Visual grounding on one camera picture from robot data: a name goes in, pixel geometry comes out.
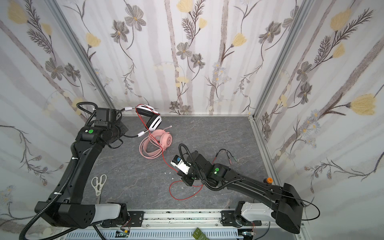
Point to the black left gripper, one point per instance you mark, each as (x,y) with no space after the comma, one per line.
(120,129)

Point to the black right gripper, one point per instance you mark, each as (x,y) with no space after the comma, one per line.
(188,177)

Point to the white black headset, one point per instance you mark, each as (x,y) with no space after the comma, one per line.
(149,117)

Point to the pink headset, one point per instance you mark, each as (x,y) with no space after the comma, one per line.
(161,139)

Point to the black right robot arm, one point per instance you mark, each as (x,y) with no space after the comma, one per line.
(282,204)

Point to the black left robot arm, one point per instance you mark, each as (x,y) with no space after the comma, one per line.
(64,206)

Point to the white scissors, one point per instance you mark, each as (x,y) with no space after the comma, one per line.
(98,184)

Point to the green circuit board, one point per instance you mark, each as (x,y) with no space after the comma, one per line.
(199,235)

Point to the small brown orange-capped bottle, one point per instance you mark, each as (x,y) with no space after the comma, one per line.
(268,181)

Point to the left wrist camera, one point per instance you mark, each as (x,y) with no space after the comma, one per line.
(105,118)

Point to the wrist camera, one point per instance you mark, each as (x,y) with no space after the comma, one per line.
(105,118)
(178,162)

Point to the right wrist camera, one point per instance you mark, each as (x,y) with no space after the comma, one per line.
(178,162)

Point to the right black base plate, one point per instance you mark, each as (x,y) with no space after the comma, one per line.
(228,219)

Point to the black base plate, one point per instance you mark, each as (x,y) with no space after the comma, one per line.
(228,219)
(135,219)

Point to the aluminium mounting rail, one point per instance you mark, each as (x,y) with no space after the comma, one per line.
(180,225)

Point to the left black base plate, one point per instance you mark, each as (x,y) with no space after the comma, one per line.
(135,219)

